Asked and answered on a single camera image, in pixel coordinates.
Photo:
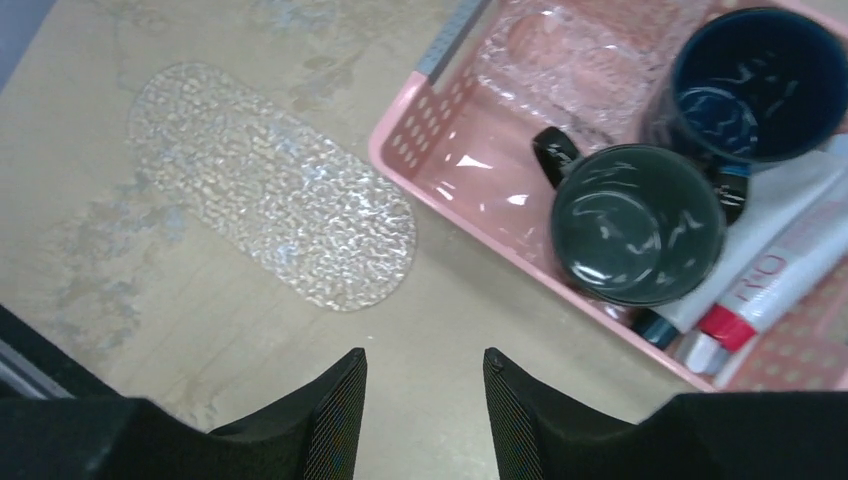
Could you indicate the clear textured oval tray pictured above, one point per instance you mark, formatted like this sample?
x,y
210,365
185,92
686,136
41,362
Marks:
x,y
300,205

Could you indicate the white toothpaste red cap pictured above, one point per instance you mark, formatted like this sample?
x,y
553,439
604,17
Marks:
x,y
779,276

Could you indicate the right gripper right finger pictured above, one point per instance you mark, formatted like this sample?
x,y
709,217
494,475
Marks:
x,y
542,433

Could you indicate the toothbrush white blue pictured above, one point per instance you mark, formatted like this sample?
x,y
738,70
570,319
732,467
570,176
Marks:
x,y
701,354

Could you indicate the dark blue mug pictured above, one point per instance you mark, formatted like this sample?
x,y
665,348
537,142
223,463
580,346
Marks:
x,y
752,87

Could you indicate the white toothpaste black cap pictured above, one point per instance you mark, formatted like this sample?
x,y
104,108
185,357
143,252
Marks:
x,y
776,196

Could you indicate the clear acrylic holder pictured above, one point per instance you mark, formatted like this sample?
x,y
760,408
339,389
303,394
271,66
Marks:
x,y
586,67

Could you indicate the dark green mug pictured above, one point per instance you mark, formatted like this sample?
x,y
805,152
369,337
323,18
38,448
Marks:
x,y
632,224

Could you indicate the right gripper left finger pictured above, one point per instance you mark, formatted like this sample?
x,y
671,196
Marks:
x,y
311,433

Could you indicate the pink plastic basket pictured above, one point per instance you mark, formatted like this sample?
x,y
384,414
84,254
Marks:
x,y
464,154

